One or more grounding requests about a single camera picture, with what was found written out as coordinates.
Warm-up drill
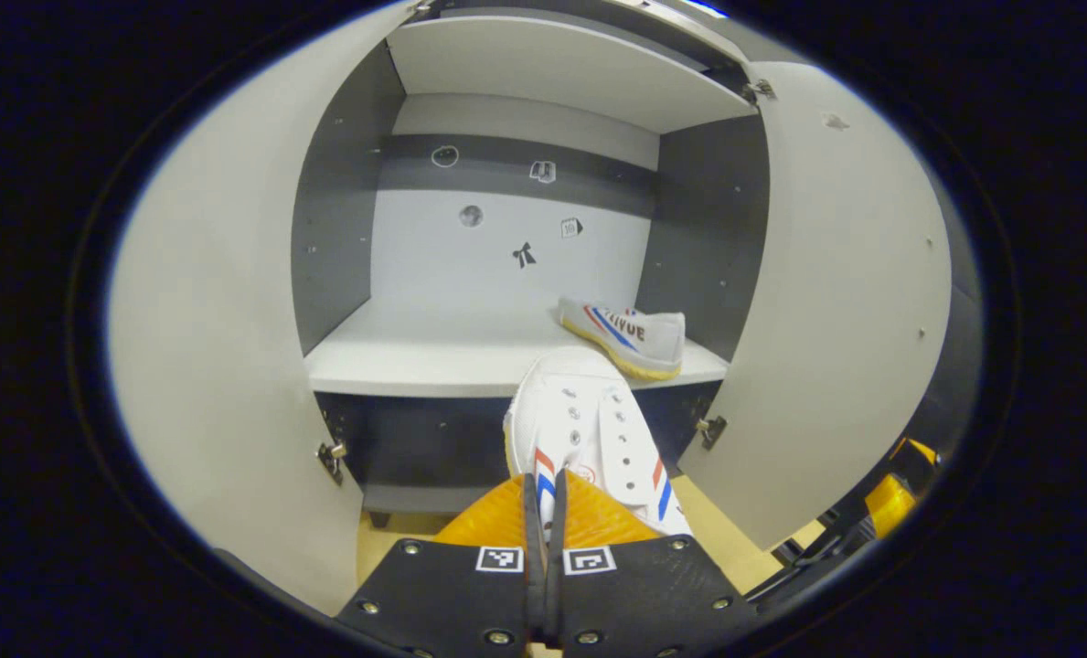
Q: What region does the grey shoe cabinet door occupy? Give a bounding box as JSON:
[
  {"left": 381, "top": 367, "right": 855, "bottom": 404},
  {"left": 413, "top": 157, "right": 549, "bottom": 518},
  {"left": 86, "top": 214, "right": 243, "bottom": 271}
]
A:
[
  {"left": 676, "top": 59, "right": 954, "bottom": 552},
  {"left": 109, "top": 5, "right": 411, "bottom": 618}
]

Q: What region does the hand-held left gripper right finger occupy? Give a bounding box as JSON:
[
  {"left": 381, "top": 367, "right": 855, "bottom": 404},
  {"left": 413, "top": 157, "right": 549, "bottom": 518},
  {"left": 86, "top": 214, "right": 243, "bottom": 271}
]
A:
[{"left": 548, "top": 468, "right": 763, "bottom": 658}]

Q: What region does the grey shoe cabinet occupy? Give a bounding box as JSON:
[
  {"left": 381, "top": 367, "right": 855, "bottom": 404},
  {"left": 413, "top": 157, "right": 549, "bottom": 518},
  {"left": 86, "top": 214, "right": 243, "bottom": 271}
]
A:
[{"left": 289, "top": 0, "right": 773, "bottom": 531}]

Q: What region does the white striped shoe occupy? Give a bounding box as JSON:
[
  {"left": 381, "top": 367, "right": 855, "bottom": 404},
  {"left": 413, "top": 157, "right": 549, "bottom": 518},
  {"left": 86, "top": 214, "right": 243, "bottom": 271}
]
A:
[
  {"left": 503, "top": 347, "right": 695, "bottom": 540},
  {"left": 557, "top": 297, "right": 687, "bottom": 382}
]

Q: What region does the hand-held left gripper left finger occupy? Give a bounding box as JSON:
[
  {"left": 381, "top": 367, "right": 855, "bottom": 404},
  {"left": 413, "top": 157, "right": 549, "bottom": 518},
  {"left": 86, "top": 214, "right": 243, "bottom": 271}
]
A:
[{"left": 333, "top": 471, "right": 544, "bottom": 658}]

